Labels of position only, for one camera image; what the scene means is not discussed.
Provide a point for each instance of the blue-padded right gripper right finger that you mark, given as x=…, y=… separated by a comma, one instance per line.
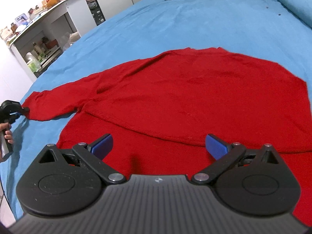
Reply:
x=226, y=156

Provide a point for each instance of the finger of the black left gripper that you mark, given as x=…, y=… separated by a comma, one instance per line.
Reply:
x=23, y=110

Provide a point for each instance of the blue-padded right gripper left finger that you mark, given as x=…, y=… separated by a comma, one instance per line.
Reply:
x=92, y=156

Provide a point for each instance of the red knit sweater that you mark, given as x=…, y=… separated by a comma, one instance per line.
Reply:
x=159, y=111

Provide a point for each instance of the person's left hand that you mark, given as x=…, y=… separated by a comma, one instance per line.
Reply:
x=6, y=142

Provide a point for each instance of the white desk shelf unit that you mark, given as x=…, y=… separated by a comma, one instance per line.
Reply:
x=67, y=16

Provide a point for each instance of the blue bed sheet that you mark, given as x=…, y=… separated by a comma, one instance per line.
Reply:
x=258, y=28

